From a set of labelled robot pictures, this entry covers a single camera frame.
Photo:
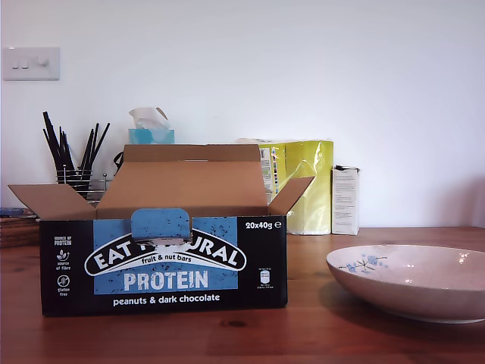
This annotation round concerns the Eat Natural protein carton box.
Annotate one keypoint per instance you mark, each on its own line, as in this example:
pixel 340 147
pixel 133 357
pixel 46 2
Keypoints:
pixel 163 273

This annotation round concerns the teal tissue box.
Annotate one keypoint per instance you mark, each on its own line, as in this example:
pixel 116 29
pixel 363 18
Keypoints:
pixel 151 136

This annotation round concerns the small white printed carton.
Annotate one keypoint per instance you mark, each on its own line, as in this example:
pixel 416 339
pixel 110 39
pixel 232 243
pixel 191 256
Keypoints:
pixel 345 201

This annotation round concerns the pale plate with blue flowers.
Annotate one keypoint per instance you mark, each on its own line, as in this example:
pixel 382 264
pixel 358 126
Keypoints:
pixel 409 288

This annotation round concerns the yellow plastic wrapped package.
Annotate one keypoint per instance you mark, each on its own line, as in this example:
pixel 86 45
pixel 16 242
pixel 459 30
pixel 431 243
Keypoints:
pixel 307 182

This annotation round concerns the black stick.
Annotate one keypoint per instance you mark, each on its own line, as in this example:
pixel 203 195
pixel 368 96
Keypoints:
pixel 51 148
pixel 102 136
pixel 64 146
pixel 55 140
pixel 88 146
pixel 94 138

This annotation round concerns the white light switch plate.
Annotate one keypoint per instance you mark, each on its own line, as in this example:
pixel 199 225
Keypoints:
pixel 47 70

